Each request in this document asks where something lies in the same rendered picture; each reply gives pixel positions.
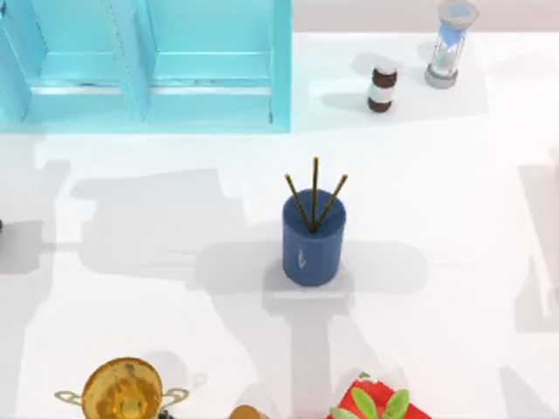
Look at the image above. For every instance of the blue cylinder with sticks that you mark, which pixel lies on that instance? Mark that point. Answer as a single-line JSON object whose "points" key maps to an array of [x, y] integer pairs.
{"points": [[312, 253]]}

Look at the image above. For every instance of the brown and white bottle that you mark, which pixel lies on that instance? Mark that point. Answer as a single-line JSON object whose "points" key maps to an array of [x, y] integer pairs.
{"points": [[382, 89]]}

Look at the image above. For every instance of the light blue rack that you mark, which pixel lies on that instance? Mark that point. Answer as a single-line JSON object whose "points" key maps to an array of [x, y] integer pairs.
{"points": [[209, 65]]}

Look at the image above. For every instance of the brown rounded object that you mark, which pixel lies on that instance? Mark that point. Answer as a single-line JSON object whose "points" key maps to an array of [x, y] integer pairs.
{"points": [[246, 413]]}

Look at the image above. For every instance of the red pot with green plant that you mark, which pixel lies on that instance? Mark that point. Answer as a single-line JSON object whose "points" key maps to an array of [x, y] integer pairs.
{"points": [[375, 399]]}

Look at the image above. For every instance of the grey and blue hourglass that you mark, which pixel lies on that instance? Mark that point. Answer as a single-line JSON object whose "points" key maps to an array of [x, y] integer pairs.
{"points": [[449, 43]]}

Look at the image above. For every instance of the gold trophy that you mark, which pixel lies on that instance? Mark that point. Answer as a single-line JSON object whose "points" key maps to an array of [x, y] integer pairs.
{"points": [[120, 393]]}

